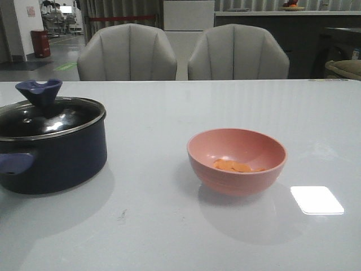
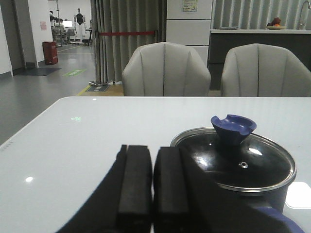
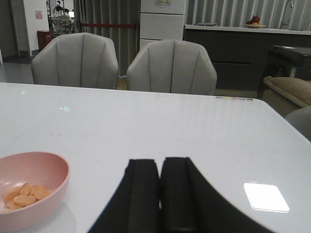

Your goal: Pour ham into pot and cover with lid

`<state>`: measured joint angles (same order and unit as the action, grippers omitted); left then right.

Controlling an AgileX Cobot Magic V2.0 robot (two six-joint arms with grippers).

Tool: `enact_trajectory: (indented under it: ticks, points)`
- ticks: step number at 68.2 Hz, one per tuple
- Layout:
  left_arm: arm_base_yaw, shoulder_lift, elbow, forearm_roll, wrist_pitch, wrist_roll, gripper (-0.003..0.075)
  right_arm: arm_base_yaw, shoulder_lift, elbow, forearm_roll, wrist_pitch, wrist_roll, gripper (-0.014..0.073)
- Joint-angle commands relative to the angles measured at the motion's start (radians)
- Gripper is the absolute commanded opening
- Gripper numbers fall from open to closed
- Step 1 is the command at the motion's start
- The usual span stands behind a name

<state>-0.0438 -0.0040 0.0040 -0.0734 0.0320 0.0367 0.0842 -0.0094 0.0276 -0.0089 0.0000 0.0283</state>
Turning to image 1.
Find orange ham slices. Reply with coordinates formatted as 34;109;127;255
213;159;266;173

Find pink plastic bowl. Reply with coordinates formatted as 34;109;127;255
187;128;287;196

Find dark blue cooking pot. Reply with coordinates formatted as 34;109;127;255
1;115;107;194

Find glass lid with blue knob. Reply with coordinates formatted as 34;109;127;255
1;79;106;142

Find right grey upholstered chair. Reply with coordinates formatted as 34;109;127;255
187;24;290;80

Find grey upholstered chair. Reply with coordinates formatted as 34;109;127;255
77;23;177;81
187;24;290;80

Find left grey upholstered chair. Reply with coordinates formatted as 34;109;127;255
77;23;177;81

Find white cabinet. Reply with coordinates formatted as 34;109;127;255
163;1;215;81

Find red barrier belt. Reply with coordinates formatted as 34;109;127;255
87;14;158;22

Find grey curtain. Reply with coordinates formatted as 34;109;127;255
76;0;164;43

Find red trash bin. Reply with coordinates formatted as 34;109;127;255
30;30;51;58

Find fruit bowl on counter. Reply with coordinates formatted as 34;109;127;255
281;0;305;11

